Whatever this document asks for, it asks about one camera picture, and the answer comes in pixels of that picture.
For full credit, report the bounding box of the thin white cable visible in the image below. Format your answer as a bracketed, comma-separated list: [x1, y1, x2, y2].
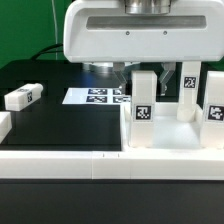
[51, 0, 59, 61]

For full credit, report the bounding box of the white desk top tray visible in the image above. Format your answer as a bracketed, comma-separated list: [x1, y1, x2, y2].
[120, 103, 220, 151]

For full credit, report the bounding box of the white front obstacle bar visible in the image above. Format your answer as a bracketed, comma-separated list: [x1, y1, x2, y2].
[0, 150, 224, 180]

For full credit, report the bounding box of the printed fiducial marker sheet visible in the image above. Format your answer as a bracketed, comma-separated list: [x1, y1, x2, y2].
[63, 88, 131, 105]

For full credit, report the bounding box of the black thick cable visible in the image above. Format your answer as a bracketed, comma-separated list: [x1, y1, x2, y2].
[29, 42, 66, 62]

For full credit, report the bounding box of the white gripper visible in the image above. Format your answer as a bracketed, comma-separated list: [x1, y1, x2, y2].
[63, 0, 224, 96]

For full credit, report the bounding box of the white left obstacle block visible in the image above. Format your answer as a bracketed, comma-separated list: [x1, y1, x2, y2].
[0, 112, 12, 144]

